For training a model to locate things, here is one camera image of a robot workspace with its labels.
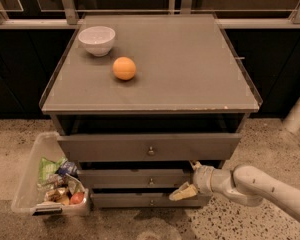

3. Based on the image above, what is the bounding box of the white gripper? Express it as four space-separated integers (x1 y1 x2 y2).
169 160 215 201

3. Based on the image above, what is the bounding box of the grey drawer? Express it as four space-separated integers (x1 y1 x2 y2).
91 193 210 208
78 169 194 189
57 133 241 162

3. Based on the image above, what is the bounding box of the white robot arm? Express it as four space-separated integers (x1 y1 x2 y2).
169 161 300 223

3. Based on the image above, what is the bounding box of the white cylindrical robot base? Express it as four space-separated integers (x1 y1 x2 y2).
283 97 300 133

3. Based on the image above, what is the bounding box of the grey top drawer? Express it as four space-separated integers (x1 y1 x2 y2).
57 133 241 162

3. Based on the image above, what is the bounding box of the grey drawer cabinet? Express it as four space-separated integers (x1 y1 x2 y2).
40 15 262 197

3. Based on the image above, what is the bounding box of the grey bottom drawer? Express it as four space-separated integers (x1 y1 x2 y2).
91 193 210 208

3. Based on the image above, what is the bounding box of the red apple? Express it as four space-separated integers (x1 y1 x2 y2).
69 192 84 205

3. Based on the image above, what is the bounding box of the blue snack packet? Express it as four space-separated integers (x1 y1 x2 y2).
56 161 77 177

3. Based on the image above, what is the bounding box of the orange fruit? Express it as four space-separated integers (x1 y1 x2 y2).
112 57 136 81

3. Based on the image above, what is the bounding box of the brown snack packet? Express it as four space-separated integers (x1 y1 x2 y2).
44 187 68 202

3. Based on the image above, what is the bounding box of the clear plastic bin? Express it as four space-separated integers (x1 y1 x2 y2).
11 132 90 216

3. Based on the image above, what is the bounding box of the green snack bag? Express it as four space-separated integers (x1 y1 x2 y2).
38 157 67 184

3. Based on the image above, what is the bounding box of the white ceramic bowl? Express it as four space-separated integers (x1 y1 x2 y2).
78 26 116 57

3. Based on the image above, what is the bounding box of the metal window railing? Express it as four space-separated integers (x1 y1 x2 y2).
0 0 300 29

